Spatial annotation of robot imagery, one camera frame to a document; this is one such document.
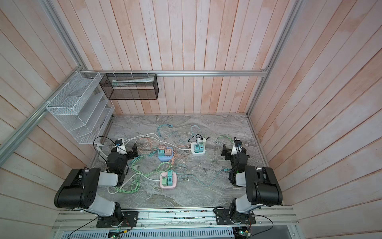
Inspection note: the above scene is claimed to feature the pink power strip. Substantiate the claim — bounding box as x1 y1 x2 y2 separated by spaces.
160 170 177 190

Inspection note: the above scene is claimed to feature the light green USB charger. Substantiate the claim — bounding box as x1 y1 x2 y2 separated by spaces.
161 177 168 187

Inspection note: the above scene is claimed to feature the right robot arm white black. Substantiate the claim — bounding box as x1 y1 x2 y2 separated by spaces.
221 143 283 219

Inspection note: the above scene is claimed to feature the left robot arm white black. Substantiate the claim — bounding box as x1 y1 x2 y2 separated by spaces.
54 139 138 227

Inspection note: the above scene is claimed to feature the white power strip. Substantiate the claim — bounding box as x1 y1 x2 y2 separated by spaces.
190 142 206 156

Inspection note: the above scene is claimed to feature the teal charger on white strip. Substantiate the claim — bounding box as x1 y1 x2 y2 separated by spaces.
194 143 205 153

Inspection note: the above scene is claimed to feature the teal charger on blue strip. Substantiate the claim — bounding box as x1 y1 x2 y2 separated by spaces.
158 149 165 157

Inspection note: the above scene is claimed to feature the pink USB charger front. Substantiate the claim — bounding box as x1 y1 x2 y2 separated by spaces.
165 147 173 156

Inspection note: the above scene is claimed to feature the blue power strip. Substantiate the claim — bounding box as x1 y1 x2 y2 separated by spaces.
157 147 174 162

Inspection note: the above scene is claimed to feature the black mesh basket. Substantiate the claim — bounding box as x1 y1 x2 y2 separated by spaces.
99 73 159 100

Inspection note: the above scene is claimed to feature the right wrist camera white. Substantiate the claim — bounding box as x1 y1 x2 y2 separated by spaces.
231 140 242 155

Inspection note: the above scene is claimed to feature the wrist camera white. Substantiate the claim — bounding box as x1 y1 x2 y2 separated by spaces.
231 140 242 155
114 138 127 154

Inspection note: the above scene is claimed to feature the salmon pink USB cable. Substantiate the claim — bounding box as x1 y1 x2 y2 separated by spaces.
137 138 192 171

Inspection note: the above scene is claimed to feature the teal USB cable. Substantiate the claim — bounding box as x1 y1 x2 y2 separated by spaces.
178 167 232 188

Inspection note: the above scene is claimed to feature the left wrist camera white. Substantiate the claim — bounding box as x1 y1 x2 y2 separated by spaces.
114 138 127 154

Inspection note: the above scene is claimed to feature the black cable on white strip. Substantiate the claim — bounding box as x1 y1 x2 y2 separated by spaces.
187 135 210 143

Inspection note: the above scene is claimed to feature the white power cord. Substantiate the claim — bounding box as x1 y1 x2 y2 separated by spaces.
96 133 192 151

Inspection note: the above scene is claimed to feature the light green USB cable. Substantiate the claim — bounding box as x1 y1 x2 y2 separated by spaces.
114 155 174 194

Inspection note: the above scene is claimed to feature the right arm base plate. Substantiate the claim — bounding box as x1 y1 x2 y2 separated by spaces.
213 207 256 225

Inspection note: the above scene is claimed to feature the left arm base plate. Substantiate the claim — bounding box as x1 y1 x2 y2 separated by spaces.
96 211 139 228

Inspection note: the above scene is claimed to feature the white wire mesh shelf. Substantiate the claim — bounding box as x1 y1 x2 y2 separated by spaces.
47 71 114 144

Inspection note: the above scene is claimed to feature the aluminium front rail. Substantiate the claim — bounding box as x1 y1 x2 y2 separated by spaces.
52 206 299 231

